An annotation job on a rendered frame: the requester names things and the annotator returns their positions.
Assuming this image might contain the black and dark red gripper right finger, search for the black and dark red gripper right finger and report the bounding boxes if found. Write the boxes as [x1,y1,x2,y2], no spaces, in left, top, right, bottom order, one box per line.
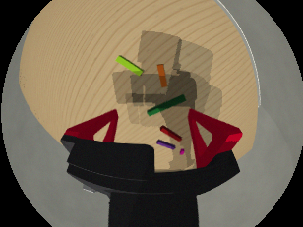
[188,109,243,168]

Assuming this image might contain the orange rod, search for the orange rod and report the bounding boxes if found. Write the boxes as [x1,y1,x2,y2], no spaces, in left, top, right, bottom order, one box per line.
[157,64,167,87]

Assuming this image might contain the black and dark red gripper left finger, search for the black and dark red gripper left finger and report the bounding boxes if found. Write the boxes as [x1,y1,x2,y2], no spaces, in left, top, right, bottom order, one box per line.
[64,109,118,142]

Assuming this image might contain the lime green rod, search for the lime green rod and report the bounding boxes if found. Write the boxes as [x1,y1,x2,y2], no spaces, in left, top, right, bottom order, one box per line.
[115,55,143,76]

